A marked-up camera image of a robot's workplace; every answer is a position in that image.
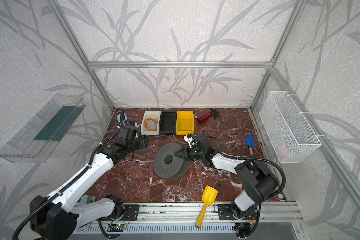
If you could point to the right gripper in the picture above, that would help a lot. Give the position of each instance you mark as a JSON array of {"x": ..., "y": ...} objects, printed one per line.
[{"x": 187, "y": 152}]

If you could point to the pink object in basket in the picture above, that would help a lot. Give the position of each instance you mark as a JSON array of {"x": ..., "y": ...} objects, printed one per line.
[{"x": 284, "y": 152}]

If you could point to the white plastic bin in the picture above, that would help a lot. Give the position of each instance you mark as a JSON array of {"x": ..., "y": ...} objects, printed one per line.
[{"x": 150, "y": 123}]

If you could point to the black plastic bin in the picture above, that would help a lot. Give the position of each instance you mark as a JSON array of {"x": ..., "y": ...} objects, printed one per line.
[{"x": 167, "y": 124}]

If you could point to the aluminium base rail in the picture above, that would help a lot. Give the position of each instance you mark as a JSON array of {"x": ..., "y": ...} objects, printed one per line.
[{"x": 169, "y": 218}]

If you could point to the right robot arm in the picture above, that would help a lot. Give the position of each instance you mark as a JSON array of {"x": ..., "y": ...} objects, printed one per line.
[{"x": 261, "y": 179}]

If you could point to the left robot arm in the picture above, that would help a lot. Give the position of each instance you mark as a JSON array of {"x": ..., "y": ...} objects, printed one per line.
[{"x": 55, "y": 216}]

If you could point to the clear plastic wall tray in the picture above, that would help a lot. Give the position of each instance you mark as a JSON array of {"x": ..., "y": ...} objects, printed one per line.
[{"x": 36, "y": 141}]

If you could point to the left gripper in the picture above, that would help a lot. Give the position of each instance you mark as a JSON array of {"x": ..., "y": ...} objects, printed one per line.
[{"x": 144, "y": 141}]

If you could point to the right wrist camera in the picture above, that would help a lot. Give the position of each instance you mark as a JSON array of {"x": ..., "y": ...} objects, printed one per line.
[{"x": 190, "y": 140}]

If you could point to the white wire basket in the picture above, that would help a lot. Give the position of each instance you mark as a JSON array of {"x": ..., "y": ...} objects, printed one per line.
[{"x": 287, "y": 125}]

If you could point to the grey cable spool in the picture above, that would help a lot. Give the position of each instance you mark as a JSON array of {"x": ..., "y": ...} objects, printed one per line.
[{"x": 164, "y": 163}]

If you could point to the red black spray bottle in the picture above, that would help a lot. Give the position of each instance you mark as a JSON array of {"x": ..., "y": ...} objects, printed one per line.
[{"x": 212, "y": 112}]

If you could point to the yellow plastic bin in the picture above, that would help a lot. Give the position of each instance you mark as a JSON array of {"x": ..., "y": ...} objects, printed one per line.
[{"x": 185, "y": 124}]

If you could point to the yellow toy shovel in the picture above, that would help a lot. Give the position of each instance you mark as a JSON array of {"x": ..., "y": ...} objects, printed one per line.
[{"x": 208, "y": 197}]

